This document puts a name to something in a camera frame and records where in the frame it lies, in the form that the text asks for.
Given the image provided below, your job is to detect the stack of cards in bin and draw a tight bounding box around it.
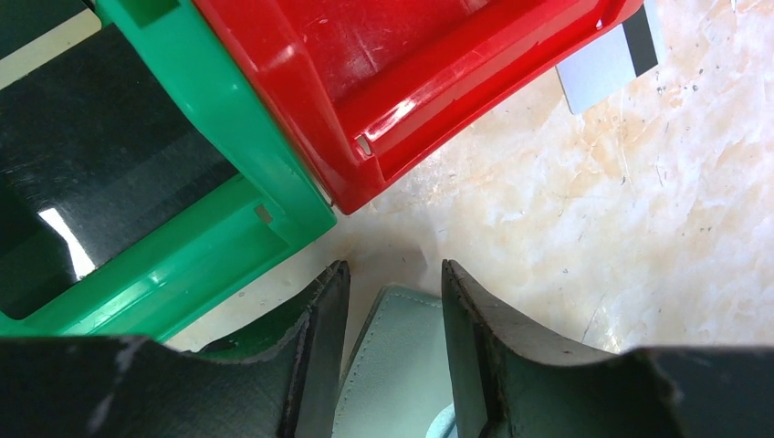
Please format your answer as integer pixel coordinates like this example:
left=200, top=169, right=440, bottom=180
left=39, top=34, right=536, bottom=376
left=1, top=0, right=102, bottom=88

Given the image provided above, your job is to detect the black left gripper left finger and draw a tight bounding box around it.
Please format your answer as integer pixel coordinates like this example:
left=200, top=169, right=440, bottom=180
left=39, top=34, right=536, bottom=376
left=1, top=260, right=350, bottom=437

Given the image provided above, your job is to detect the mint green card holder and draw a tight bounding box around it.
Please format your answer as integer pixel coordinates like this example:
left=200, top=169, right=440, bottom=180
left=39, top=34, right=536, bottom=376
left=332, top=285, right=458, bottom=437

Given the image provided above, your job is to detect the green plastic bin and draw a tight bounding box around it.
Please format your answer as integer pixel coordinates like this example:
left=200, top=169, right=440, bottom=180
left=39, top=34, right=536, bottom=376
left=1, top=1, right=336, bottom=340

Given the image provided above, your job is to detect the black card in bin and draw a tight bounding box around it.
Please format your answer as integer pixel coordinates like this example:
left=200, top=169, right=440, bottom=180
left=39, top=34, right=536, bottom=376
left=1, top=26, right=237, bottom=320

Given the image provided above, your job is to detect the white card black stripe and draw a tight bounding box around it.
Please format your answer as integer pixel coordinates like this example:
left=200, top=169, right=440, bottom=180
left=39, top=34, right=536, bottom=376
left=556, top=0, right=665, bottom=115

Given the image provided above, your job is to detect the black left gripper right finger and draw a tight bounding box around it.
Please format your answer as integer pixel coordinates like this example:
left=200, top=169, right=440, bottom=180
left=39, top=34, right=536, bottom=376
left=441, top=260, right=773, bottom=437

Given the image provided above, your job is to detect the red plastic bin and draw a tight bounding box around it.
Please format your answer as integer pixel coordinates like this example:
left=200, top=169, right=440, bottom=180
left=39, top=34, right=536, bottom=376
left=195, top=0, right=641, bottom=214

